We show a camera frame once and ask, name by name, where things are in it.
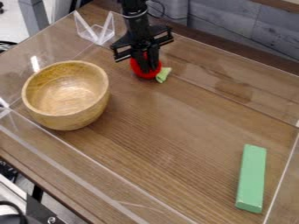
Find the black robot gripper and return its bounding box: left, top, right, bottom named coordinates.
left=109, top=24, right=173, bottom=74

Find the red felt strawberry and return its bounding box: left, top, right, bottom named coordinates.
left=130, top=59, right=172, bottom=83

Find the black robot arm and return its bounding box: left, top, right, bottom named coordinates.
left=109, top=0, right=173, bottom=74

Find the light wooden bowl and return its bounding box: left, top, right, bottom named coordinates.
left=21, top=60, right=109, bottom=130

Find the green rectangular block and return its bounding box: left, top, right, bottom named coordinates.
left=235, top=144, right=267, bottom=214

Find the black table leg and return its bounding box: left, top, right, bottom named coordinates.
left=32, top=185, right=42, bottom=202

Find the grey post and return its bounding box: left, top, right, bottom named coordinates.
left=17, top=0, right=50, bottom=36

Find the clear acrylic tray wall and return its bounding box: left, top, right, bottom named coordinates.
left=0, top=17, right=299, bottom=224

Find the black cable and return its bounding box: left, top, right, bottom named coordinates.
left=0, top=200, right=28, bottom=224

